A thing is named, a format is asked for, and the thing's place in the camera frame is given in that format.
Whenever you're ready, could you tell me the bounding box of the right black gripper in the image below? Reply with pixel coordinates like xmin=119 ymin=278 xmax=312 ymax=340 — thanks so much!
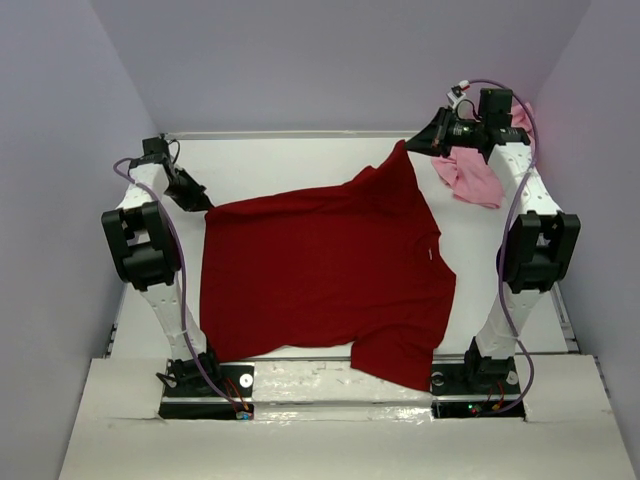
xmin=403 ymin=105 xmax=486 ymax=159

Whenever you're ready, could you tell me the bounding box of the red t shirt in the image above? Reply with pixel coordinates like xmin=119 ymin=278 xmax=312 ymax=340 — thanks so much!
xmin=199 ymin=142 xmax=456 ymax=391

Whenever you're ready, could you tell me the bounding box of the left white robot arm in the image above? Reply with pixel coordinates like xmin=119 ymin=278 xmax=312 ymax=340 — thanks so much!
xmin=101 ymin=135 xmax=224 ymax=397

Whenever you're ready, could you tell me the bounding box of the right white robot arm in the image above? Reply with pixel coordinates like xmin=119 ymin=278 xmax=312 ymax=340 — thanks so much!
xmin=407 ymin=80 xmax=581 ymax=396

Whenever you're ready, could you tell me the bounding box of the pink t shirt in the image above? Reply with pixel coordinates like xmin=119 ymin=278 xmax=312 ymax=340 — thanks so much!
xmin=431 ymin=102 xmax=538 ymax=209

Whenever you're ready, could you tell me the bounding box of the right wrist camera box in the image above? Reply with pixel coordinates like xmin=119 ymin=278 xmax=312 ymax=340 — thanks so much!
xmin=446 ymin=80 xmax=470 ymax=108

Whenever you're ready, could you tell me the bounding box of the metal rail at front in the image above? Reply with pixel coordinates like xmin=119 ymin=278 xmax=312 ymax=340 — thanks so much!
xmin=164 ymin=353 xmax=471 ymax=363

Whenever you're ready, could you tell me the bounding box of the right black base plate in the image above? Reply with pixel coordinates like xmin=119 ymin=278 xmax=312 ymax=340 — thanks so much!
xmin=430 ymin=360 xmax=525 ymax=419

